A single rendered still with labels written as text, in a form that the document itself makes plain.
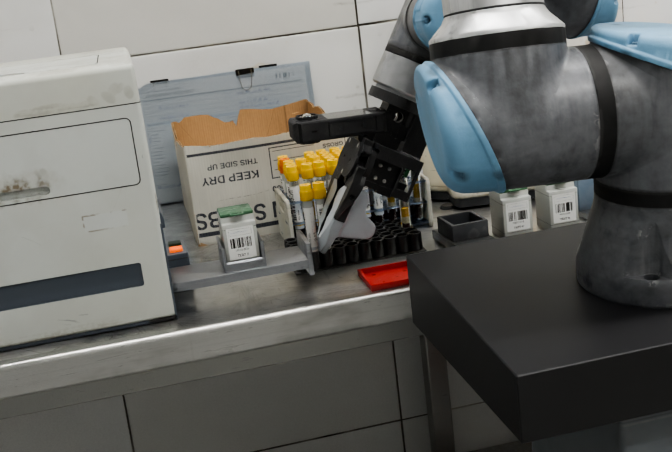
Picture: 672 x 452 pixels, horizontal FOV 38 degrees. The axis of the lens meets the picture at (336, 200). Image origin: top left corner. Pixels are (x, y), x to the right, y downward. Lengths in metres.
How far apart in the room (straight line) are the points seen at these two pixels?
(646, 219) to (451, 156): 0.18
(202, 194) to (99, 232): 0.33
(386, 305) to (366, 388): 0.81
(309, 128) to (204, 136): 0.56
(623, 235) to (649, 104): 0.12
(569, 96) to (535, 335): 0.20
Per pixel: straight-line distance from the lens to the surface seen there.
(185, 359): 1.12
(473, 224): 1.26
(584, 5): 1.09
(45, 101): 1.09
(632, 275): 0.88
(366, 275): 1.20
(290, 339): 1.13
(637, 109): 0.83
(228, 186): 1.42
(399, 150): 1.18
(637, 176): 0.86
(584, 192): 1.37
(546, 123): 0.81
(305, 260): 1.16
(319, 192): 1.22
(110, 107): 1.09
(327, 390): 1.92
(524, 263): 0.98
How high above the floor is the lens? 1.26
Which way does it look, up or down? 14 degrees down
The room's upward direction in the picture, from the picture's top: 7 degrees counter-clockwise
